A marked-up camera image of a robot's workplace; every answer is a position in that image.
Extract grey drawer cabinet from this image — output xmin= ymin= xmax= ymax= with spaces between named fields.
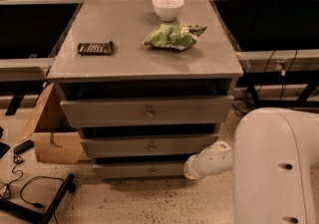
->
xmin=47 ymin=0 xmax=244 ymax=169

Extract black cables on floor right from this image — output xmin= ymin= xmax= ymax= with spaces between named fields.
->
xmin=231 ymin=50 xmax=300 ymax=117

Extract grey top drawer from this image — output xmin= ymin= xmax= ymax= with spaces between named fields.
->
xmin=61 ymin=96 xmax=233 ymax=128

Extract grey middle drawer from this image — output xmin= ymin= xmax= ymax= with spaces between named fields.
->
xmin=81 ymin=133 xmax=217 ymax=158

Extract green chip bag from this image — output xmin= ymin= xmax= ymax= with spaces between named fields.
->
xmin=143 ymin=23 xmax=207 ymax=51

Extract black cable on floor left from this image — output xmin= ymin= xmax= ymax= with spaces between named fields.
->
xmin=0 ymin=155 xmax=66 ymax=224

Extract black table leg right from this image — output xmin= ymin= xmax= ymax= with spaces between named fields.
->
xmin=247 ymin=84 xmax=261 ymax=108

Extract dark brown snack packet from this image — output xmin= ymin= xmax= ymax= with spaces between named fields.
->
xmin=78 ymin=41 xmax=114 ymax=56

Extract grey drawer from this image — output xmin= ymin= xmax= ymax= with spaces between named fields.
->
xmin=81 ymin=133 xmax=217 ymax=158
xmin=61 ymin=96 xmax=233 ymax=128
xmin=93 ymin=153 xmax=190 ymax=181

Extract white ceramic bowl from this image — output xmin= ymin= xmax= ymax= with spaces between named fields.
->
xmin=153 ymin=0 xmax=184 ymax=21

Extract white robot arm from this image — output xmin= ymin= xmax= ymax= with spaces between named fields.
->
xmin=183 ymin=108 xmax=319 ymax=224

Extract black metal stand left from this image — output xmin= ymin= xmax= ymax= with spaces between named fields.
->
xmin=0 ymin=173 xmax=77 ymax=224

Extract grey bottom drawer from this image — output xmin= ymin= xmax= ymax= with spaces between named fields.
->
xmin=93 ymin=153 xmax=190 ymax=181

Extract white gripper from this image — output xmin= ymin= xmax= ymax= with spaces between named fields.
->
xmin=183 ymin=155 xmax=201 ymax=180

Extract black rectangular device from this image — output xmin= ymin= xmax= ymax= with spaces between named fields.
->
xmin=13 ymin=139 xmax=34 ymax=155

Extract brown cardboard box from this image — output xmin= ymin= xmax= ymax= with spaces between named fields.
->
xmin=20 ymin=84 xmax=83 ymax=164

